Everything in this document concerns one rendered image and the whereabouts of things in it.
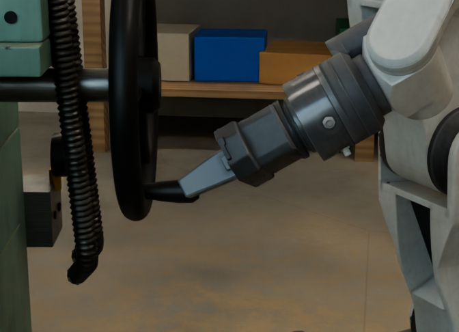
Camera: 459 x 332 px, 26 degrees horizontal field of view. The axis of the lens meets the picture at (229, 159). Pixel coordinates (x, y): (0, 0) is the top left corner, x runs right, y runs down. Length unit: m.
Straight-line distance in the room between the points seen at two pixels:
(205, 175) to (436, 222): 0.63
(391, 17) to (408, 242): 0.76
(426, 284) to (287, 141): 0.80
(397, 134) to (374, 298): 1.05
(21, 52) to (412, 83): 0.37
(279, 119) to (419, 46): 0.15
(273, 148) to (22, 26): 0.27
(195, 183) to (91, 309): 1.51
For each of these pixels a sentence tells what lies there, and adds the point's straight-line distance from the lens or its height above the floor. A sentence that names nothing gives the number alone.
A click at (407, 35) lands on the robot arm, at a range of 0.95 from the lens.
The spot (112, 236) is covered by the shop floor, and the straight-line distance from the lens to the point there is 2.97.
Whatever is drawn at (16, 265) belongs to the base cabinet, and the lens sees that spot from 1.30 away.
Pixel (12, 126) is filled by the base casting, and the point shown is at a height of 0.72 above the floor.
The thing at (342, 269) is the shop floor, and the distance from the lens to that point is 2.72.
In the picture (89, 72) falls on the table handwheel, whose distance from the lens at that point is 1.06.
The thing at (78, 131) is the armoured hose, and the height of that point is 0.77.
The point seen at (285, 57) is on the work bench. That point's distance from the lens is 3.81.
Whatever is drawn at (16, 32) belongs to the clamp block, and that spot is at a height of 0.88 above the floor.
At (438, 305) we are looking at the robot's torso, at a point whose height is 0.35.
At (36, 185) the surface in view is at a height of 0.62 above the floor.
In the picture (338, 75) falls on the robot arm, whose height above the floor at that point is 0.84.
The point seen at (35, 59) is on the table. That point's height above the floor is 0.86.
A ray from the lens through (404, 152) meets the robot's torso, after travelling 1.56.
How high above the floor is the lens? 1.03
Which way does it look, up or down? 16 degrees down
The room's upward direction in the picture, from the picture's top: straight up
